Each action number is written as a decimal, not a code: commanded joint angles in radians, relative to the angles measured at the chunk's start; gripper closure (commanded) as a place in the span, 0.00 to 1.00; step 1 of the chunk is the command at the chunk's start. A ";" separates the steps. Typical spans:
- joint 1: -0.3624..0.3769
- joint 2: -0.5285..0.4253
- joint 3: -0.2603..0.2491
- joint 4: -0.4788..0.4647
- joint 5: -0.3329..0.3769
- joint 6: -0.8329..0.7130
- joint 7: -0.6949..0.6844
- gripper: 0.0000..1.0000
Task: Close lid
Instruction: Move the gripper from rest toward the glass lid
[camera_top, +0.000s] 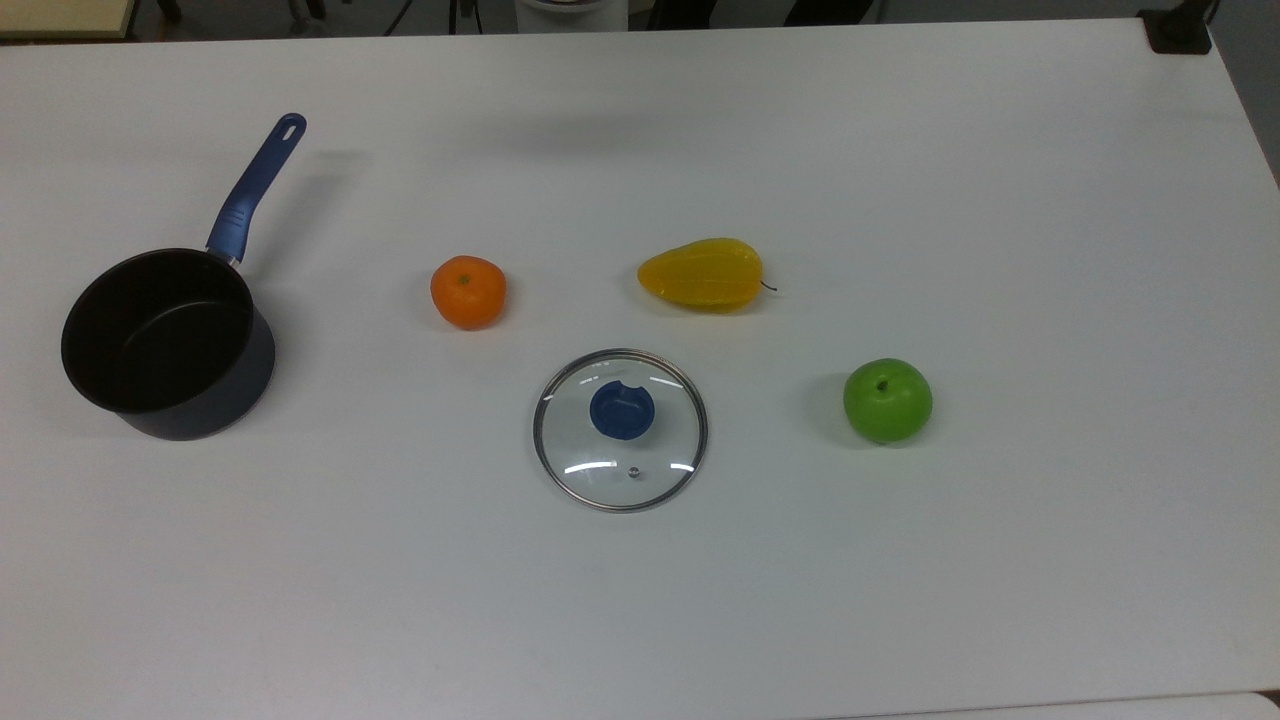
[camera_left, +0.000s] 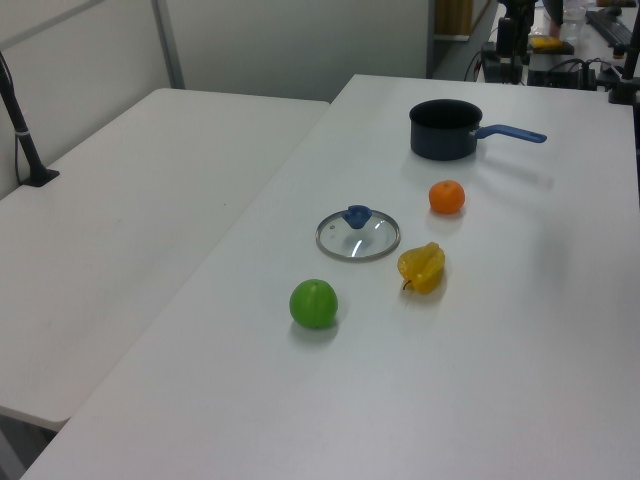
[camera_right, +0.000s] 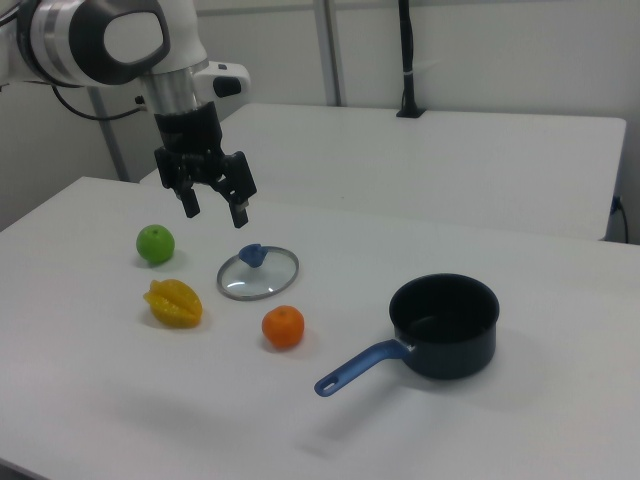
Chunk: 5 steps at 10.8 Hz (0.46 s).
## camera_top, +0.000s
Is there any glass lid with blue knob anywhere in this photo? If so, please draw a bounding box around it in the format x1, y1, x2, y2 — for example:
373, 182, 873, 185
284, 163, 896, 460
532, 348, 710, 514

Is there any yellow starfruit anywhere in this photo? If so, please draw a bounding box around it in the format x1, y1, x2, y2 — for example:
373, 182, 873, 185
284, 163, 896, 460
637, 237, 780, 314

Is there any orange mandarin fruit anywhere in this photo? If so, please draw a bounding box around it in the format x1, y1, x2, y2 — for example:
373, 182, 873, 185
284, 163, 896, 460
430, 255, 508, 332

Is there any green apple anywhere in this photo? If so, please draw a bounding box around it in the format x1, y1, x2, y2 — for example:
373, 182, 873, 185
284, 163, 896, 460
842, 358, 935, 445

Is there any beige desk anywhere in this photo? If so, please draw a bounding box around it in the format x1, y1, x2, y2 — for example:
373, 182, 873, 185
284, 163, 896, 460
0, 0, 138, 42

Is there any dark saucepan with blue handle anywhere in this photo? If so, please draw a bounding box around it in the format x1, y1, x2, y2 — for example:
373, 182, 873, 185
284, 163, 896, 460
61, 113, 308, 442

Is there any black table clamp mount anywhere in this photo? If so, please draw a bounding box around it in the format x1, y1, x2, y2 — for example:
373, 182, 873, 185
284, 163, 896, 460
1138, 0, 1219, 56

